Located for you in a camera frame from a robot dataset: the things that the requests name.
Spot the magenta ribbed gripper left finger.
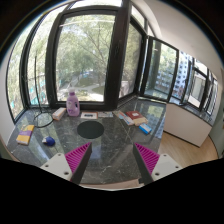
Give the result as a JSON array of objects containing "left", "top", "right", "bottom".
[{"left": 41, "top": 142, "right": 92, "bottom": 184}]

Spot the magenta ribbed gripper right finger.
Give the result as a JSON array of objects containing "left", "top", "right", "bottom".
[{"left": 133, "top": 143, "right": 182, "bottom": 185}]

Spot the blue computer mouse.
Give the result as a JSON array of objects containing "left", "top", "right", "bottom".
[{"left": 42, "top": 136, "right": 55, "bottom": 146}]

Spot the round black mouse pad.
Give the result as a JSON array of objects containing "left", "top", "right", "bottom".
[{"left": 77, "top": 121, "right": 104, "bottom": 139}]

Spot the blue white small box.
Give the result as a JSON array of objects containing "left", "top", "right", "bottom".
[{"left": 139, "top": 124, "right": 152, "bottom": 134}]

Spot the tan cardboard box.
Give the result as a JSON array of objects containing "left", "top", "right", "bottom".
[{"left": 133, "top": 117, "right": 148, "bottom": 126}]

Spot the small orange white box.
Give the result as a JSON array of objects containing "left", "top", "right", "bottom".
[{"left": 52, "top": 108, "right": 66, "bottom": 121}]

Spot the white card with blue print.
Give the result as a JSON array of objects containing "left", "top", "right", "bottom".
[{"left": 81, "top": 112, "right": 98, "bottom": 119}]

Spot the red book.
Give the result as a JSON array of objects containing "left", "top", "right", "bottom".
[{"left": 126, "top": 111, "right": 143, "bottom": 120}]

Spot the yellow purple book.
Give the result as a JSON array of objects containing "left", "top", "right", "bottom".
[{"left": 16, "top": 125, "right": 34, "bottom": 145}]

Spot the light blue striped book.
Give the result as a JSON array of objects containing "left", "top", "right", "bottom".
[{"left": 114, "top": 110, "right": 134, "bottom": 126}]

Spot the purple detergent bottle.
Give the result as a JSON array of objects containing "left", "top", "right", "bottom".
[{"left": 66, "top": 87, "right": 80, "bottom": 117}]

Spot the light paper leaflet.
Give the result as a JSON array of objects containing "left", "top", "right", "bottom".
[{"left": 98, "top": 112, "right": 113, "bottom": 118}]

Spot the black window frame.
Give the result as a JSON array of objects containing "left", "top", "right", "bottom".
[{"left": 19, "top": 0, "right": 219, "bottom": 116}]

